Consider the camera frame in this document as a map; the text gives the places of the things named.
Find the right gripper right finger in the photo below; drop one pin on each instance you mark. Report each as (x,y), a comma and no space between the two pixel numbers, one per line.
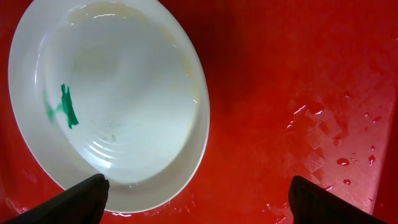
(311,204)

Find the red plastic tray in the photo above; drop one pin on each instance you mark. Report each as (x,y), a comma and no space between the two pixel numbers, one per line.
(296,88)

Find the white plate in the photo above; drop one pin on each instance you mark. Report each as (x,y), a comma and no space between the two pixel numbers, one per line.
(113,88)

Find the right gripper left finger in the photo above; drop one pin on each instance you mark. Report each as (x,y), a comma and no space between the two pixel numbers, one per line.
(84,203)

